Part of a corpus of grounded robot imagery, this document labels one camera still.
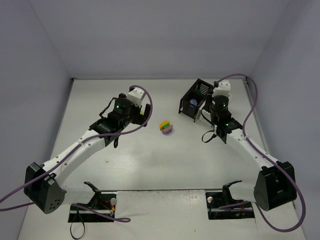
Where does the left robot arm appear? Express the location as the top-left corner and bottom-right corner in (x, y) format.
(23, 94), (153, 214)

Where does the purple cable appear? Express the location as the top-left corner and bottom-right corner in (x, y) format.
(216, 73), (307, 231)
(0, 84), (154, 223)

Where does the yellow green purple lego stack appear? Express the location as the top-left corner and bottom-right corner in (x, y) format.
(159, 120), (173, 135)

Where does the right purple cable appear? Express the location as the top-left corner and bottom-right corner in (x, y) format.
(216, 73), (307, 231)

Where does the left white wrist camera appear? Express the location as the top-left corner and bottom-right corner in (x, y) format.
(126, 87), (146, 108)

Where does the black slotted container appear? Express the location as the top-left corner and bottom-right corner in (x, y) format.
(178, 78), (215, 122)

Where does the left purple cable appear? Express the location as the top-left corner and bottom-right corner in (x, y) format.
(0, 84), (154, 223)

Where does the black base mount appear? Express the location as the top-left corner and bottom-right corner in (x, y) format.
(205, 180), (255, 220)
(67, 181), (117, 224)

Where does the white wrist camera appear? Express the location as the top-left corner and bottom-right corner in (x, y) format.
(212, 80), (231, 98)
(126, 87), (146, 108)

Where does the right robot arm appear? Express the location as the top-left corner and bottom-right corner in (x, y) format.
(204, 87), (297, 211)

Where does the white slotted container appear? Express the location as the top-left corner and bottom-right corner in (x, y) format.
(195, 95), (214, 128)

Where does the purple crown lego brick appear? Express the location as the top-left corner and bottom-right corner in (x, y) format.
(189, 98), (198, 107)

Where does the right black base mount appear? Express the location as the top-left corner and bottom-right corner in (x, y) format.
(205, 180), (255, 220)

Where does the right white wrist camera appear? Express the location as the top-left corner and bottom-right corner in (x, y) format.
(212, 80), (231, 98)

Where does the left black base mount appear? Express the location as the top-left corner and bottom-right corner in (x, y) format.
(67, 181), (117, 224)

